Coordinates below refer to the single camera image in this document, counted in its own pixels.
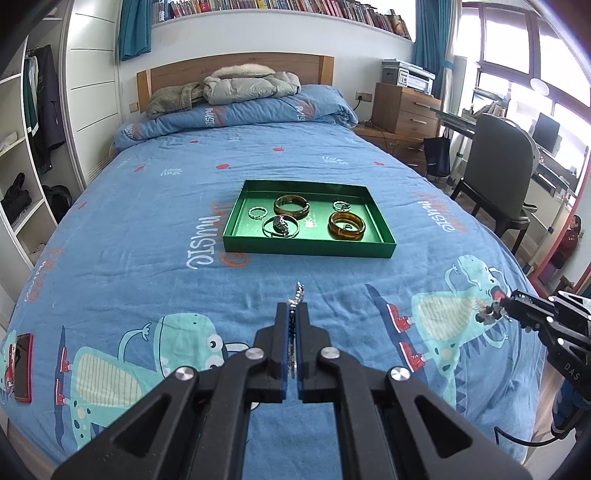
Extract large plain silver ring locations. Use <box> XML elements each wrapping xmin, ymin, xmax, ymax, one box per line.
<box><xmin>262</xmin><ymin>215</ymin><xmax>300</xmax><ymax>239</ymax></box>

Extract phone in red case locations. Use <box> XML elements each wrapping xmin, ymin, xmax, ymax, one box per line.
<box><xmin>12</xmin><ymin>332</ymin><xmax>34</xmax><ymax>404</ymax></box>

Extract black backpack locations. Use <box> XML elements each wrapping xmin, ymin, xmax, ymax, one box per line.
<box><xmin>41</xmin><ymin>185</ymin><xmax>73</xmax><ymax>225</ymax></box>

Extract green metallic tray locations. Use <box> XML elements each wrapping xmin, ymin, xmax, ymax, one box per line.
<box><xmin>222</xmin><ymin>180</ymin><xmax>398</xmax><ymax>259</ymax></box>

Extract silver chain bracelet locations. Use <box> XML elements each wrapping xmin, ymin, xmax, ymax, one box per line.
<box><xmin>285</xmin><ymin>281</ymin><xmax>306</xmax><ymax>380</ymax></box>

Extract white wardrobe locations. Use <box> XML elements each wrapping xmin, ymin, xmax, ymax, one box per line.
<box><xmin>0</xmin><ymin>0</ymin><xmax>124</xmax><ymax>333</ymax></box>

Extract desk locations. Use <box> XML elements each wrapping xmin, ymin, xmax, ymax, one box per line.
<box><xmin>434</xmin><ymin>107</ymin><xmax>580</xmax><ymax>204</ymax></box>

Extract brown glossy bangle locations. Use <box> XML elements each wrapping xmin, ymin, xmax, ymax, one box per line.
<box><xmin>273</xmin><ymin>194</ymin><xmax>311</xmax><ymax>220</ymax></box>

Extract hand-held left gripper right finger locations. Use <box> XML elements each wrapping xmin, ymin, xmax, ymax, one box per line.
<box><xmin>295</xmin><ymin>303</ymin><xmax>532</xmax><ymax>480</ymax></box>

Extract black tote bag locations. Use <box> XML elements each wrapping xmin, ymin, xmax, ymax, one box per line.
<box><xmin>423</xmin><ymin>136</ymin><xmax>451</xmax><ymax>179</ymax></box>

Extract grey puffer jacket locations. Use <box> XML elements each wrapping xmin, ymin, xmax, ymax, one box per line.
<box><xmin>203</xmin><ymin>64</ymin><xmax>301</xmax><ymax>105</ymax></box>

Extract white printer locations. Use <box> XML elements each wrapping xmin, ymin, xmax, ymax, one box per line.
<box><xmin>381</xmin><ymin>59</ymin><xmax>436</xmax><ymax>96</ymax></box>

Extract small beaded jewelry piece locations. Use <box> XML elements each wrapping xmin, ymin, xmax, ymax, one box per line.
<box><xmin>475</xmin><ymin>298</ymin><xmax>507</xmax><ymax>324</ymax></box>

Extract wooden drawer cabinet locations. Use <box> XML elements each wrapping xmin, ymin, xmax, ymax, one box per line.
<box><xmin>355</xmin><ymin>82</ymin><xmax>444</xmax><ymax>177</ymax></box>

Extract computer monitor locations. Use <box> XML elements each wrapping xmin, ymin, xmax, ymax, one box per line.
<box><xmin>531</xmin><ymin>113</ymin><xmax>562</xmax><ymax>154</ymax></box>

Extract row of books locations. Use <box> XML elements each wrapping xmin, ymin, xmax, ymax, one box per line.
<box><xmin>152</xmin><ymin>0</ymin><xmax>413</xmax><ymax>40</ymax></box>

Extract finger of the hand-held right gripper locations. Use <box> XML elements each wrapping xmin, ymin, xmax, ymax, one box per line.
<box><xmin>508</xmin><ymin>289</ymin><xmax>571</xmax><ymax>317</ymax></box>
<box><xmin>498</xmin><ymin>301</ymin><xmax>561</xmax><ymax>343</ymax></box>

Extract folded blue duvet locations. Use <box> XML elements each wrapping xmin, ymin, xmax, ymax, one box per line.
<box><xmin>113</xmin><ymin>84</ymin><xmax>359</xmax><ymax>151</ymax></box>

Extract black cable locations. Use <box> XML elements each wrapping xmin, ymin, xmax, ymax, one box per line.
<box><xmin>494</xmin><ymin>415</ymin><xmax>583</xmax><ymax>446</ymax></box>

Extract blue curtain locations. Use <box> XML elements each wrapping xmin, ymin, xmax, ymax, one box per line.
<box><xmin>119</xmin><ymin>0</ymin><xmax>153</xmax><ymax>62</ymax></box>
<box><xmin>412</xmin><ymin>0</ymin><xmax>463</xmax><ymax>100</ymax></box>

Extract dark hanging clothes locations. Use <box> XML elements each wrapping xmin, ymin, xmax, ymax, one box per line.
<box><xmin>23</xmin><ymin>44</ymin><xmax>68</xmax><ymax>175</ymax></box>

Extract amber translucent bangle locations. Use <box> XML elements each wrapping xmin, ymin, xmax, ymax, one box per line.
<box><xmin>328</xmin><ymin>211</ymin><xmax>367</xmax><ymax>241</ymax></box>

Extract wooden headboard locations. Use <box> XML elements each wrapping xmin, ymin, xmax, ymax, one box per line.
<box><xmin>136</xmin><ymin>55</ymin><xmax>335</xmax><ymax>112</ymax></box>

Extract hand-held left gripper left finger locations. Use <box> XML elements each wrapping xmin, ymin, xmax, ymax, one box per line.
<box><xmin>51</xmin><ymin>302</ymin><xmax>293</xmax><ymax>480</ymax></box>

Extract blue printed bed sheet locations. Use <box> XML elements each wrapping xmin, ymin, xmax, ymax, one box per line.
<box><xmin>0</xmin><ymin>117</ymin><xmax>548</xmax><ymax>467</ymax></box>

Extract dark desk chair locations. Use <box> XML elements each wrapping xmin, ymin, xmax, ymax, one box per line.
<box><xmin>450</xmin><ymin>113</ymin><xmax>540</xmax><ymax>241</ymax></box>

